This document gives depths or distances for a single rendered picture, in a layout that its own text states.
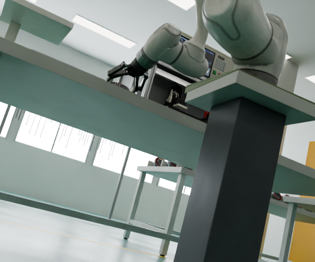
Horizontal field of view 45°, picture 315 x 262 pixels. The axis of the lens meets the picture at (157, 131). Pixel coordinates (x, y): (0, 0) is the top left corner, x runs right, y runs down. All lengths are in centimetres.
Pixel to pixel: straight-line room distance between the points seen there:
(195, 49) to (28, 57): 65
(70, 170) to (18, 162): 106
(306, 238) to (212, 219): 466
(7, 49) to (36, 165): 680
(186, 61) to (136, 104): 27
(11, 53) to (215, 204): 87
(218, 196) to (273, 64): 46
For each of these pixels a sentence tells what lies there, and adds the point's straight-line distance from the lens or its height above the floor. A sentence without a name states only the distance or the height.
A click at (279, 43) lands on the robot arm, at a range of 129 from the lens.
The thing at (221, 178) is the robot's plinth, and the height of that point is 45.
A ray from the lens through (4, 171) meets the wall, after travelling 808.
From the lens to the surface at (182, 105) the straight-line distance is 197.
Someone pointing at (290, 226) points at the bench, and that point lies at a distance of 342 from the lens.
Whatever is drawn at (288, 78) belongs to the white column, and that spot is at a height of 299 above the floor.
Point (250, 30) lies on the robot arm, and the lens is 114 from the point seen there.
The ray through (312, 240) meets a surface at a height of 53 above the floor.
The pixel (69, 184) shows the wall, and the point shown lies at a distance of 833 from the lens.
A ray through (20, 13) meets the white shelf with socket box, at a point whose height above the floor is 117.
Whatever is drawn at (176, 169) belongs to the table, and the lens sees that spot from 328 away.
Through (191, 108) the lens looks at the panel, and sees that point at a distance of 227.
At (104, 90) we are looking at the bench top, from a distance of 149.
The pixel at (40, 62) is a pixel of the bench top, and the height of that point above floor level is 71.
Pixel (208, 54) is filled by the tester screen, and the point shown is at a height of 127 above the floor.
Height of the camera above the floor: 30
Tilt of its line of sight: 12 degrees up
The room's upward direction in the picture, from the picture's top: 15 degrees clockwise
